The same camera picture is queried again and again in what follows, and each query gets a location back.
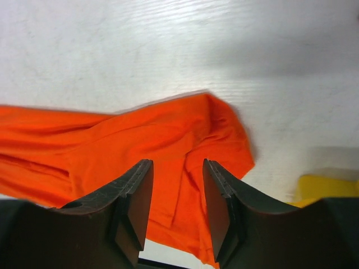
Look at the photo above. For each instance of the yellow plastic tray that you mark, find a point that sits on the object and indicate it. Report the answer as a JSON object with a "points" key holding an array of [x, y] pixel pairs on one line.
{"points": [[311, 188]]}

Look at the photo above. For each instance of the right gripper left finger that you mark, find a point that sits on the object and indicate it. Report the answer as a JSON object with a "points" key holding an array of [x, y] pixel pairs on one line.
{"points": [[128, 200]]}

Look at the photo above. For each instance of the orange t shirt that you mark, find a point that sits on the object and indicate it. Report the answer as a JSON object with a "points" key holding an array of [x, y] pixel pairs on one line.
{"points": [[53, 157]]}

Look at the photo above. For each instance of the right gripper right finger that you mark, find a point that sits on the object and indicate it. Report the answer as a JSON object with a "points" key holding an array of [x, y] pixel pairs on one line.
{"points": [[227, 199]]}

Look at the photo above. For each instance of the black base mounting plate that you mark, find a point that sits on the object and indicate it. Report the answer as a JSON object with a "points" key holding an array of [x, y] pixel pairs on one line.
{"points": [[153, 264]]}

